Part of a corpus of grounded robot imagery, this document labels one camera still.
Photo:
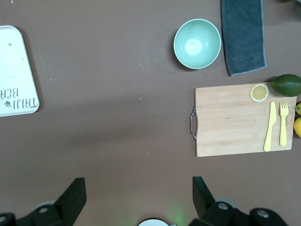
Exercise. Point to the yellow lemon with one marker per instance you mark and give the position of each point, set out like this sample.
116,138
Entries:
299,108
298,127

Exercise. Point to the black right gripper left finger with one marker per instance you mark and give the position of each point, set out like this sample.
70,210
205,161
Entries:
70,204

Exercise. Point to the green avocado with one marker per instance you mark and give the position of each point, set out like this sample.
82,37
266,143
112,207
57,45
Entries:
288,85

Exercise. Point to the lemon slice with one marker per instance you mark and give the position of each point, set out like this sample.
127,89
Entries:
259,92

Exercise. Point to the cream bear print tray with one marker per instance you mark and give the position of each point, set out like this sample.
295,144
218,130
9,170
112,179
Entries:
14,70

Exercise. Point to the yellow plastic fork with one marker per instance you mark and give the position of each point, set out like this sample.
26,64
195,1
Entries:
283,131

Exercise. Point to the yellow plastic knife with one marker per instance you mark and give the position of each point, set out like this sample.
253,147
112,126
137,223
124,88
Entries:
272,117

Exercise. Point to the mint green bowl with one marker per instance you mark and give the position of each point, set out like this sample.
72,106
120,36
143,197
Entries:
197,44

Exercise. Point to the dark grey cloth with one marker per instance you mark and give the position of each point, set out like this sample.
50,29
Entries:
242,35

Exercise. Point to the wooden cutting board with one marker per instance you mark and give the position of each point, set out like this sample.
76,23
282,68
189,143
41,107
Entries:
230,122

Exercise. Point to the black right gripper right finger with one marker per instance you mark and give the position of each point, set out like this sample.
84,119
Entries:
204,204

